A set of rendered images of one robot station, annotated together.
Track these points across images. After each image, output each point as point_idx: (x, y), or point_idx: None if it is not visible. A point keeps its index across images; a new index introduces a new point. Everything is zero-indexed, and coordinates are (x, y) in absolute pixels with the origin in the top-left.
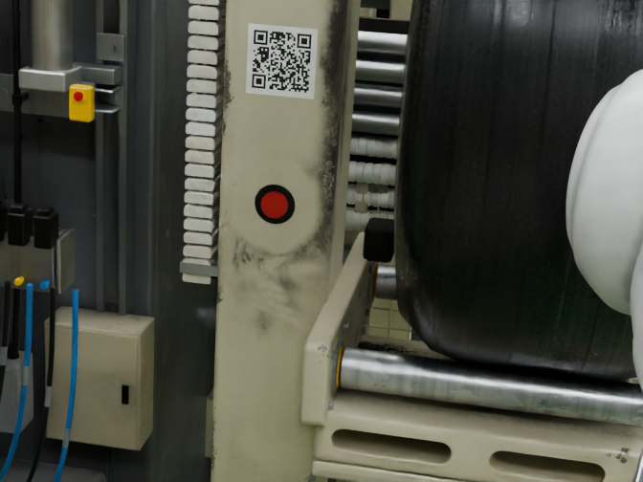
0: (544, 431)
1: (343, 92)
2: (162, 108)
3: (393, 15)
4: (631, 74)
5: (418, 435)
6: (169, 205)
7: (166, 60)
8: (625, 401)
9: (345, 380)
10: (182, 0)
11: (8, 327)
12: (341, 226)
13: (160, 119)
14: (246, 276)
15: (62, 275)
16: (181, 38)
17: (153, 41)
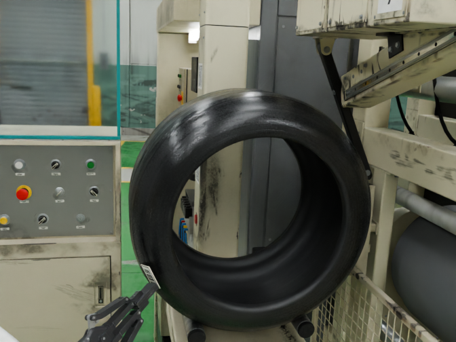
0: (183, 328)
1: (212, 186)
2: (262, 191)
3: (373, 179)
4: (134, 180)
5: (169, 308)
6: (273, 229)
7: (269, 175)
8: (187, 326)
9: None
10: (288, 156)
11: (182, 239)
12: (225, 238)
13: (260, 194)
14: (194, 242)
15: (191, 229)
16: (287, 169)
17: (253, 165)
